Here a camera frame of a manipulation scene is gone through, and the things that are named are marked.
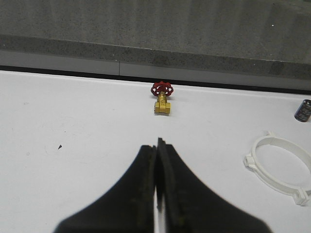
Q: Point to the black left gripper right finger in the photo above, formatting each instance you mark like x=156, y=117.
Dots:
x=189, y=206

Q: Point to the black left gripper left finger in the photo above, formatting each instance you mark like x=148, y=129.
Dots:
x=126, y=208

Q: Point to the brass valve red handwheel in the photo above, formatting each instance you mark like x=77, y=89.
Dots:
x=162, y=90

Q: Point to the black cylindrical capacitor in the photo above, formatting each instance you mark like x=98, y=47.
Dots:
x=303, y=113

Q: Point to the grey stone ledge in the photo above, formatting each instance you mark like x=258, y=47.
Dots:
x=266, y=37

